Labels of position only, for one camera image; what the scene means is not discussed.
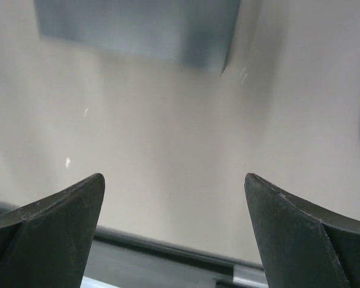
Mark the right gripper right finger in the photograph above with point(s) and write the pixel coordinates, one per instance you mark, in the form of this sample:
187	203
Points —
301	244

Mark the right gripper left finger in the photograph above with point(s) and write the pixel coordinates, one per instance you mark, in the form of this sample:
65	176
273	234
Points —
46	243

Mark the black network switch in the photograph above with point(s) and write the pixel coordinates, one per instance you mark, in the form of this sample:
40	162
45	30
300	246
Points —
193	33

